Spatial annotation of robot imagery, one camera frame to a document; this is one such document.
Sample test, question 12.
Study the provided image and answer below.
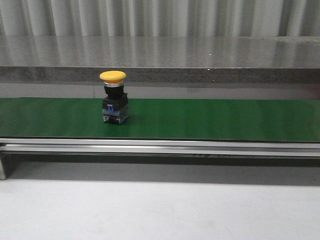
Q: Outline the white pleated curtain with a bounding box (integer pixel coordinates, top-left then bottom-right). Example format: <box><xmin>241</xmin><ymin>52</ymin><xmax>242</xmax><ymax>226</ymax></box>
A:
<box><xmin>0</xmin><ymin>0</ymin><xmax>320</xmax><ymax>37</ymax></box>

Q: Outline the yellow mushroom push button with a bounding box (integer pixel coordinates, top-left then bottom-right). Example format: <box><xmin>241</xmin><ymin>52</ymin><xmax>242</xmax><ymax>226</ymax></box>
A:
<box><xmin>99</xmin><ymin>70</ymin><xmax>129</xmax><ymax>125</ymax></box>

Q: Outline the green conveyor belt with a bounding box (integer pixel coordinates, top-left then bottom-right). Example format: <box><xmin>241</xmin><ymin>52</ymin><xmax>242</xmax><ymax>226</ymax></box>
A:
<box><xmin>0</xmin><ymin>98</ymin><xmax>320</xmax><ymax>186</ymax></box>

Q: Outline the grey granite counter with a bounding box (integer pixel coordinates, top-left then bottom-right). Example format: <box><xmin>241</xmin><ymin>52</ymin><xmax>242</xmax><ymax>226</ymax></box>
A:
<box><xmin>0</xmin><ymin>36</ymin><xmax>320</xmax><ymax>100</ymax></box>

